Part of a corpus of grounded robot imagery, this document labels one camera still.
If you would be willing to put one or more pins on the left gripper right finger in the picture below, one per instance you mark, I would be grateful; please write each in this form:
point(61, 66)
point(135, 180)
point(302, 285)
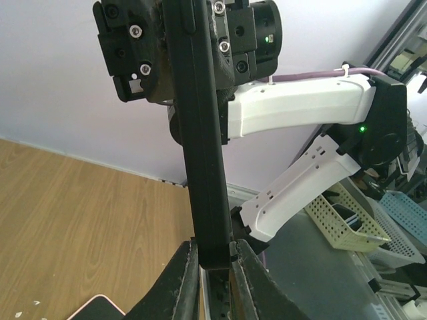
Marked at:
point(253, 293)

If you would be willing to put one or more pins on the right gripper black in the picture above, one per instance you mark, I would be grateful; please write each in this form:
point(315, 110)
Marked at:
point(133, 43)

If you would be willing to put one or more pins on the blue perforated basket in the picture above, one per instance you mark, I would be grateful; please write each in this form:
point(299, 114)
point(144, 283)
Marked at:
point(401, 218)

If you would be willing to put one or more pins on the black phone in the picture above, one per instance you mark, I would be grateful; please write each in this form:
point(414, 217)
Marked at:
point(192, 67)

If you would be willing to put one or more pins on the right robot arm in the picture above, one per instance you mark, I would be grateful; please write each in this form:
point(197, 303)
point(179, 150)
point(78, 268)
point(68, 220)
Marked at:
point(361, 111)

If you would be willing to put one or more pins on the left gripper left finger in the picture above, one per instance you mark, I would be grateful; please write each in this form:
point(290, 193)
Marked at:
point(175, 294)

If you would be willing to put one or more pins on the pink case phone left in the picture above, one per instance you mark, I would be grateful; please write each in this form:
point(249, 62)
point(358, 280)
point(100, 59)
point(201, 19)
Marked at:
point(99, 307)

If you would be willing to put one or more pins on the cream perforated basket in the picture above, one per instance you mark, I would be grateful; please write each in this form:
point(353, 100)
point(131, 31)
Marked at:
point(344, 222)

